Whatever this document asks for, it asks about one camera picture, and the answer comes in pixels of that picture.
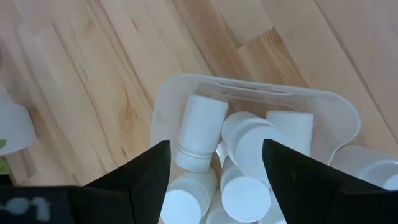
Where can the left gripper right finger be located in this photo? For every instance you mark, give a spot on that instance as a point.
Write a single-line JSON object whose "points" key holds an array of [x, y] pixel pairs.
{"points": [[295, 186]]}

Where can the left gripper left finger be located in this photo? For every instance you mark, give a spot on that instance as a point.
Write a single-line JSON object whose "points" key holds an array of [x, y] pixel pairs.
{"points": [[146, 186]]}

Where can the clear plastic basket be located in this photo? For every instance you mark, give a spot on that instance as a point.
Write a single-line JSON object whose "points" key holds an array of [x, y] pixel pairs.
{"points": [[248, 88]]}

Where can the green plant in white pot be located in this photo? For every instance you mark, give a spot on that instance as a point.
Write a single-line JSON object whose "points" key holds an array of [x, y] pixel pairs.
{"points": [[15, 130]]}

